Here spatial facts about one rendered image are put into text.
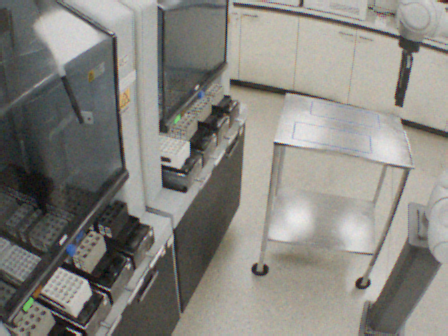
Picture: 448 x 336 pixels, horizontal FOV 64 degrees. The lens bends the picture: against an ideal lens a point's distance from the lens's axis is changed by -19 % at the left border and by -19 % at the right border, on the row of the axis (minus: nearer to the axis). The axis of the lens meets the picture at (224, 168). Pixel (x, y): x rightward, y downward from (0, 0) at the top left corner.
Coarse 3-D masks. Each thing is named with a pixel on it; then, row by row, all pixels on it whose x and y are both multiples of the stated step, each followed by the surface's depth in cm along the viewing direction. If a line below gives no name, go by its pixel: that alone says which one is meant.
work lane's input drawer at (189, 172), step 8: (192, 152) 157; (192, 160) 154; (200, 160) 158; (168, 168) 150; (176, 168) 149; (184, 168) 150; (192, 168) 152; (200, 168) 160; (168, 176) 151; (176, 176) 150; (184, 176) 148; (192, 176) 153; (208, 176) 157; (184, 184) 151; (192, 184) 155
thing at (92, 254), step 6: (96, 234) 112; (96, 240) 111; (102, 240) 112; (90, 246) 108; (96, 246) 109; (102, 246) 113; (84, 252) 106; (90, 252) 107; (96, 252) 110; (102, 252) 113; (84, 258) 105; (90, 258) 107; (96, 258) 110; (84, 264) 105; (90, 264) 107; (84, 270) 107; (90, 270) 108
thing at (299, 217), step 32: (288, 96) 197; (288, 128) 173; (320, 128) 175; (352, 128) 177; (384, 128) 179; (384, 160) 158; (288, 192) 226; (320, 192) 226; (288, 224) 206; (320, 224) 206; (352, 224) 206
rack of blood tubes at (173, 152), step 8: (160, 136) 157; (160, 144) 154; (168, 144) 153; (176, 144) 154; (184, 144) 153; (160, 152) 149; (168, 152) 149; (176, 152) 150; (184, 152) 151; (160, 160) 154; (168, 160) 155; (176, 160) 148; (184, 160) 153
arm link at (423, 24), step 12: (408, 0) 85; (420, 0) 83; (432, 0) 85; (408, 12) 85; (420, 12) 83; (432, 12) 83; (444, 12) 85; (408, 24) 87; (420, 24) 85; (432, 24) 84; (444, 24) 86; (432, 36) 90; (444, 36) 90
